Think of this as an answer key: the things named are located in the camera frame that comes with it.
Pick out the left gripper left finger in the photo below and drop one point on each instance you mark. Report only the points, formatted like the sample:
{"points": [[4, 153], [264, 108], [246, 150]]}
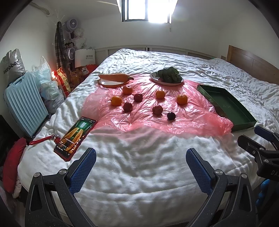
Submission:
{"points": [[41, 209]]}

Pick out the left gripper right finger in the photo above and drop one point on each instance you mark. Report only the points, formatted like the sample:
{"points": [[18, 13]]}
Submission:
{"points": [[229, 201]]}

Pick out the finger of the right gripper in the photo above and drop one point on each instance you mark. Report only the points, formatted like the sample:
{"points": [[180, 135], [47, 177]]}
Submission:
{"points": [[259, 152], [264, 131]]}

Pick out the bumpy mandarin orange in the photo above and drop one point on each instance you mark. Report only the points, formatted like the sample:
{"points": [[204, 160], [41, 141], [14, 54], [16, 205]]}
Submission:
{"points": [[182, 99]]}

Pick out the dark purple plum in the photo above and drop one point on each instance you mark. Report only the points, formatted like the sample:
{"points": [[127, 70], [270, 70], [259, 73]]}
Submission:
{"points": [[171, 116]]}

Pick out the wrinkled red apple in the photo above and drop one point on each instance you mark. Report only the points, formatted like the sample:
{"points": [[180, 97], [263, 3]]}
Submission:
{"points": [[157, 110]]}

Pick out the smooth orange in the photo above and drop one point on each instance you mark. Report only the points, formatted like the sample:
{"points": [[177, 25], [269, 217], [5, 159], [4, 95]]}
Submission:
{"points": [[160, 94], [116, 101]]}

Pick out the small red apple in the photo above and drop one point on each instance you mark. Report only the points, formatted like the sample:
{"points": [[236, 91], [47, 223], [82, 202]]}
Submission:
{"points": [[138, 97]]}

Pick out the green rectangular tray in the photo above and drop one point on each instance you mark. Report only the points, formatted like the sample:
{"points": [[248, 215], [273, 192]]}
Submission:
{"points": [[226, 105]]}

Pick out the red cushion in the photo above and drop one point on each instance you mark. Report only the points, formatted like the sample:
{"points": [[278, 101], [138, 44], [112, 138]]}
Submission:
{"points": [[11, 164]]}

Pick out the wooden headboard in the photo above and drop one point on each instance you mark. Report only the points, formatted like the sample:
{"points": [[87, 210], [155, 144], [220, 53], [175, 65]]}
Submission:
{"points": [[252, 64]]}

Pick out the red-cased smartphone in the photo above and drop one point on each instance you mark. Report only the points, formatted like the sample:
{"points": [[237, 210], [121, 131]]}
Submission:
{"points": [[69, 143]]}

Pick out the green leafy bok choy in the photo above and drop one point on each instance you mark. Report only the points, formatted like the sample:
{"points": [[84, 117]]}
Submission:
{"points": [[169, 72]]}

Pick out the clear blue plastic bags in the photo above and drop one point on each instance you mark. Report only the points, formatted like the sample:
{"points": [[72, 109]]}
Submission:
{"points": [[48, 89]]}

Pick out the light blue suitcase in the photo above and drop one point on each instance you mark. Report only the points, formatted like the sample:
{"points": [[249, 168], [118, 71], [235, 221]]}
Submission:
{"points": [[25, 104]]}

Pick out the pink plastic sheet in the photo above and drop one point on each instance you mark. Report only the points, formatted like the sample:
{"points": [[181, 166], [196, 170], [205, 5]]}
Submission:
{"points": [[197, 117]]}

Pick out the black white oval plate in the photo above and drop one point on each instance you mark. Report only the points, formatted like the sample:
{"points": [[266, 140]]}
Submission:
{"points": [[166, 82]]}

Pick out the red yellow snack bag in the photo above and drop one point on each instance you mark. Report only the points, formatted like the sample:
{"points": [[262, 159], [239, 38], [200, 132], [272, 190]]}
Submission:
{"points": [[62, 80]]}

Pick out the orange rimmed white plate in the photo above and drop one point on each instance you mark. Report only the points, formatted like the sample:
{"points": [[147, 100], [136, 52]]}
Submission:
{"points": [[111, 84]]}

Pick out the grey printed plastic bag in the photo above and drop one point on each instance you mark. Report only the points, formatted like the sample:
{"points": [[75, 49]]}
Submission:
{"points": [[12, 66]]}

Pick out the dark plaid scarf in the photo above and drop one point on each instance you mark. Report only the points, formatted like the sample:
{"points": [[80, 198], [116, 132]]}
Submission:
{"points": [[62, 60]]}

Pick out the carrot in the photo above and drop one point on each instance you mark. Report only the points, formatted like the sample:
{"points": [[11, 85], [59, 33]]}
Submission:
{"points": [[117, 77]]}

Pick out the white cardboard box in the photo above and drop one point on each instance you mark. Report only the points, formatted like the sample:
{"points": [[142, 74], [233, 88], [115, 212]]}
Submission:
{"points": [[84, 57]]}

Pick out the lower grey fan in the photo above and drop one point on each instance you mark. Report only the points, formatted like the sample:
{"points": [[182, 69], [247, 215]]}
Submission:
{"points": [[70, 53]]}

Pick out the grey fan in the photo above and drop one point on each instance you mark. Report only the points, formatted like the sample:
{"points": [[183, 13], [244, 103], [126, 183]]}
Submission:
{"points": [[71, 24], [70, 53]]}

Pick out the window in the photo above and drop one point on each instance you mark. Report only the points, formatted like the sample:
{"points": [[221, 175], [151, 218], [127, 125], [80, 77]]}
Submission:
{"points": [[158, 12]]}

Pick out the upper grey fan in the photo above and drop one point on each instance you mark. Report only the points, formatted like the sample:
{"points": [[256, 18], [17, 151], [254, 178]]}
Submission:
{"points": [[71, 24]]}

